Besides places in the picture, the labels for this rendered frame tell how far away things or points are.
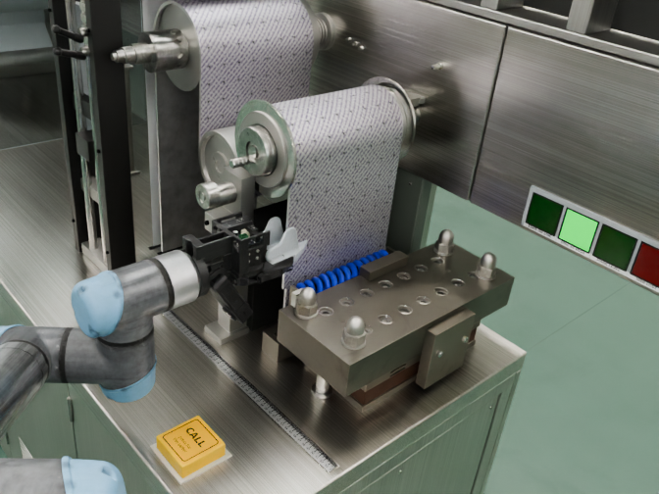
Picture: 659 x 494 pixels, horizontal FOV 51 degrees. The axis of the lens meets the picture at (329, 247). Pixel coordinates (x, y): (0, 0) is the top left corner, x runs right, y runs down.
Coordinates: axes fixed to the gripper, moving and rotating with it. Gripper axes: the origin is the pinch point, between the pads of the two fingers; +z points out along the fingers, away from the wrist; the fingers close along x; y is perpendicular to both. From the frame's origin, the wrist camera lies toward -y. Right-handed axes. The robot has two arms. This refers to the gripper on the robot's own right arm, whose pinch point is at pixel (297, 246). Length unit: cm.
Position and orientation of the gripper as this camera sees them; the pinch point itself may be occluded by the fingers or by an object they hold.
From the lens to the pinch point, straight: 108.1
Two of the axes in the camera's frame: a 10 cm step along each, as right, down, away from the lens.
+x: -6.6, -4.3, 6.1
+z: 7.4, -2.8, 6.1
